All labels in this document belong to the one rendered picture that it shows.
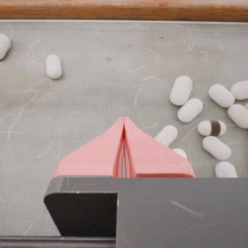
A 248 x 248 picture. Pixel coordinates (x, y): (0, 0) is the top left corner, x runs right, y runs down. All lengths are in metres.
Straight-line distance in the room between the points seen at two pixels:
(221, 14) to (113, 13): 0.14
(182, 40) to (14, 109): 0.24
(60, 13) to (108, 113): 0.15
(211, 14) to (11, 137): 0.30
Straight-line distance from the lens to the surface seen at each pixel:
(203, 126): 0.21
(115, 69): 0.23
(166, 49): 0.26
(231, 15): 0.31
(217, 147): 0.21
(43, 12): 0.29
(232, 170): 0.21
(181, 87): 0.21
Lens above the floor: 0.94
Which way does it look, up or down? 77 degrees down
